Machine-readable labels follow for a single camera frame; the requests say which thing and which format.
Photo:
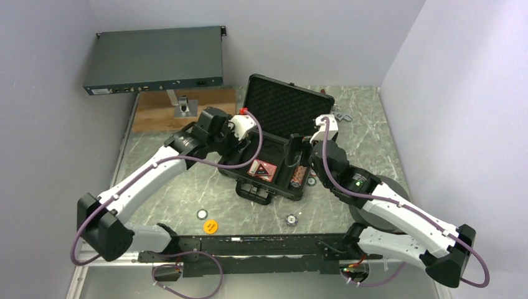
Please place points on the adjustable metal wrench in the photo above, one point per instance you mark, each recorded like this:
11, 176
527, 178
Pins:
341, 116

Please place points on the black foam-lined poker case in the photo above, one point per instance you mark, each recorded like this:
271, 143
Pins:
282, 109

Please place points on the grey rack network switch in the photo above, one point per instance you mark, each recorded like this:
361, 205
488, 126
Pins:
156, 59

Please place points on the red playing card deck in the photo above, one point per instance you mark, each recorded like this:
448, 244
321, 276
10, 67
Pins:
262, 170

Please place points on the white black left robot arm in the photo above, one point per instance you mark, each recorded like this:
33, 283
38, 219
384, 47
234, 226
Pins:
103, 221

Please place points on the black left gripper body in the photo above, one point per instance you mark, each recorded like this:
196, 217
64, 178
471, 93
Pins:
226, 141

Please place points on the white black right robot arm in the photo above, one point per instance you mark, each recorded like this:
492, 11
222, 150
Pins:
441, 249

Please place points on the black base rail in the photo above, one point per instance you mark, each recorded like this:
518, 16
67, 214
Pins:
248, 254

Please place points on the orange round sticker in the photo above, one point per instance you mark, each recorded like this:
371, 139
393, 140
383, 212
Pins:
210, 226

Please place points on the poker chip beside case lower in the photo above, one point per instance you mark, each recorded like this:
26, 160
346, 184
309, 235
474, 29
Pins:
311, 181

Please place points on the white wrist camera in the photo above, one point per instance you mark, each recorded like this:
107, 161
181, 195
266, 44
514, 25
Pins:
242, 124
327, 128

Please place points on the green poker chip on table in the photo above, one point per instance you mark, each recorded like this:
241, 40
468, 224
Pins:
202, 214

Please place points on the grey foam roll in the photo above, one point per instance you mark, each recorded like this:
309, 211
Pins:
363, 217

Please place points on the wooden board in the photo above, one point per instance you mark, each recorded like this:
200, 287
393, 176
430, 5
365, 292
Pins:
156, 113

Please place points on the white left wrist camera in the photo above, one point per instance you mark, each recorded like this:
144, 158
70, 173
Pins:
242, 124

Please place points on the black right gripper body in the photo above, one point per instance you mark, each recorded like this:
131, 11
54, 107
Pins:
327, 182

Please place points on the metal stand bracket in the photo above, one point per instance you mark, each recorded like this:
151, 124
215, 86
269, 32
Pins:
183, 106

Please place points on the row of poker chips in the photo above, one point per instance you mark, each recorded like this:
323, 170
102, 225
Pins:
298, 176

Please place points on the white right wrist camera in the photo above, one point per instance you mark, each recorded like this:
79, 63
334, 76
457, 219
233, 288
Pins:
327, 128

